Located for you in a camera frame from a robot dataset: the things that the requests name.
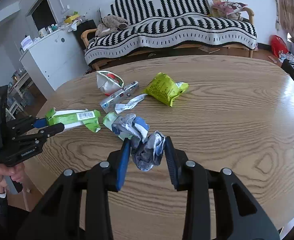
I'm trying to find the green white carton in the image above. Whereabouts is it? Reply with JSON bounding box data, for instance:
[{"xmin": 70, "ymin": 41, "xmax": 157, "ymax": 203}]
[{"xmin": 45, "ymin": 108, "xmax": 101, "ymax": 133}]

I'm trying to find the silver foil wrapper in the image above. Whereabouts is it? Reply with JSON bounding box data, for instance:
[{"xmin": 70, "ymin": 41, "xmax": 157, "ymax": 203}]
[{"xmin": 100, "ymin": 81, "xmax": 139, "ymax": 113}]

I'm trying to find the crushed white paper bowl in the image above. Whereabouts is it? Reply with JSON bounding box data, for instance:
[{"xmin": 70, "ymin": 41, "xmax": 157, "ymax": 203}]
[{"xmin": 96, "ymin": 70, "xmax": 124, "ymax": 96}]

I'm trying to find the blue white paper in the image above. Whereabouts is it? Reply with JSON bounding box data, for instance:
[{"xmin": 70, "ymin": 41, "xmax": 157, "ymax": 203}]
[{"xmin": 112, "ymin": 113, "xmax": 165, "ymax": 172}]

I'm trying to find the yellow-green snack bag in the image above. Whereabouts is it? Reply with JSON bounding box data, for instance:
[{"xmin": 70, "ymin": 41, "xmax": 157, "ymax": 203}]
[{"xmin": 144, "ymin": 73, "xmax": 189, "ymax": 107}]

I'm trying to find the green plastic tray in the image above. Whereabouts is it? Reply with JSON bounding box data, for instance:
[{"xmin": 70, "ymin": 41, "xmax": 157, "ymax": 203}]
[{"xmin": 103, "ymin": 112, "xmax": 133, "ymax": 141}]

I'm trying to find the white paper receipt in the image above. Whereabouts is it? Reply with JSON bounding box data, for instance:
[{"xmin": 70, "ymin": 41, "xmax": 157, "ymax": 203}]
[{"xmin": 115, "ymin": 93, "xmax": 147, "ymax": 114}]

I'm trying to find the person left hand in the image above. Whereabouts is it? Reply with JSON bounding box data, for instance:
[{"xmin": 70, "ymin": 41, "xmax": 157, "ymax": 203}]
[{"xmin": 0, "ymin": 163, "xmax": 25, "ymax": 194}]

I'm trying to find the white cabinet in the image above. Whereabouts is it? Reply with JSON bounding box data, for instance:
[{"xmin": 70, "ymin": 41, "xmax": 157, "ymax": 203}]
[{"xmin": 20, "ymin": 29, "xmax": 89, "ymax": 99}]

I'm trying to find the brown plush toy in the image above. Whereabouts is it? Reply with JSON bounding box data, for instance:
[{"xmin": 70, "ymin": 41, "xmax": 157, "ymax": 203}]
[{"xmin": 95, "ymin": 15, "xmax": 129, "ymax": 37}]

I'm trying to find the red plastic bag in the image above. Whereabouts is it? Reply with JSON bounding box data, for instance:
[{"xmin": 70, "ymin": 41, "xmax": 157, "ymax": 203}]
[{"xmin": 270, "ymin": 35, "xmax": 289, "ymax": 57}]

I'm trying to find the striped blanket sofa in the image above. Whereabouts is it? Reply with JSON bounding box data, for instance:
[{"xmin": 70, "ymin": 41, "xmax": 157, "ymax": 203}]
[{"xmin": 82, "ymin": 0, "xmax": 257, "ymax": 69}]

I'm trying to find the brown patterned curtain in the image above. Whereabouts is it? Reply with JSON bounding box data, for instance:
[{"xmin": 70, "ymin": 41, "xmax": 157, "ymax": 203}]
[{"xmin": 278, "ymin": 0, "xmax": 294, "ymax": 41}]

